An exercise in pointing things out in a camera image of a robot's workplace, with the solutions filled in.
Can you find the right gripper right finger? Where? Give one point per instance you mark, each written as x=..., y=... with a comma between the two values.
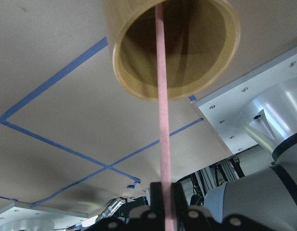
x=188, y=218

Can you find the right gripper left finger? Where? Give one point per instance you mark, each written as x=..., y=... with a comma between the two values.
x=149, y=217

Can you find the pink chopstick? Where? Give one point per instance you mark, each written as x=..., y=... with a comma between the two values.
x=165, y=164

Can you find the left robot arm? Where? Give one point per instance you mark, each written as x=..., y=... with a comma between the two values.
x=28, y=225

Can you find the bamboo wooden cup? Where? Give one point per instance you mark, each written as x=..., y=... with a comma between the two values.
x=201, y=39

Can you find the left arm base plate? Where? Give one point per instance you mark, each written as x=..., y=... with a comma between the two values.
x=21, y=210

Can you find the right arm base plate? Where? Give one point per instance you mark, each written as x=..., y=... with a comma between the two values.
x=247, y=103

